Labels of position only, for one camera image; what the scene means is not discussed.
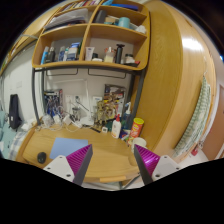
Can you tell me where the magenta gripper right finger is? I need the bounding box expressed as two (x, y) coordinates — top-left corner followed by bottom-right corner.
(133, 143), (183, 186)

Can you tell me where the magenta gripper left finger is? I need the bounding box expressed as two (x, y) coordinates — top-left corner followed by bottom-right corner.
(43, 143), (94, 187)

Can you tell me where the teal cylinder container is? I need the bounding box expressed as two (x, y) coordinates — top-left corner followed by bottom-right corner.
(118, 17), (130, 28)

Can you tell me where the white mug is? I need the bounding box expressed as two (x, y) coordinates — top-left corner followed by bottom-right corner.
(131, 137), (147, 151)

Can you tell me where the wooden wall shelf unit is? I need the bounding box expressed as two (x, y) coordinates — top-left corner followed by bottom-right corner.
(32, 0), (150, 71)

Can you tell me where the black bag on wall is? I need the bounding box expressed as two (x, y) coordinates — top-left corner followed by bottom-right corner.
(9, 94), (22, 129)

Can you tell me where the blue robot model box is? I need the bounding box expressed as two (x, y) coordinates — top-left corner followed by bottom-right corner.
(44, 89), (63, 117)

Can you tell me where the white tube on shelf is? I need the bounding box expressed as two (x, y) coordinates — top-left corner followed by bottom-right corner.
(85, 47), (95, 61)

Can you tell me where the yellow red snack canister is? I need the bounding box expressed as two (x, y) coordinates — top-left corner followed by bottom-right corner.
(128, 118), (144, 146)

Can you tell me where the blue bottle on shelf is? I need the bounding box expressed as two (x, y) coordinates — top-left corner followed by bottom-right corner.
(41, 46), (49, 65)

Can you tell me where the black computer mouse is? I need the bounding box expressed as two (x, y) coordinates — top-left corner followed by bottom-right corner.
(37, 152), (47, 164)

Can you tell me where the green patterned hanging towel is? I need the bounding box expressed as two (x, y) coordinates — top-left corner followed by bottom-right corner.
(173, 78), (211, 157)

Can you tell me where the wooden wardrobe panel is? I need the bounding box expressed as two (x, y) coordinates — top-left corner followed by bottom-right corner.
(136, 0), (216, 161)

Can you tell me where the light blue mouse pad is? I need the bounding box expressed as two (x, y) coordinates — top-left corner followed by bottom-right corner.
(50, 138), (88, 159)

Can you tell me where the black pump bottle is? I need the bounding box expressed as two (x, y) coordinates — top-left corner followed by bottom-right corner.
(115, 44), (125, 64)

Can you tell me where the blue spray bottle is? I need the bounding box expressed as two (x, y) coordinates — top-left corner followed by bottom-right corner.
(122, 102), (131, 129)

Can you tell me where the white glue bottle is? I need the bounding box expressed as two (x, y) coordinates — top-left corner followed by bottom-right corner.
(111, 115), (121, 139)

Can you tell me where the black metal shelf frame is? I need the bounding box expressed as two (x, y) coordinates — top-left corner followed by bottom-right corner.
(31, 65), (147, 127)

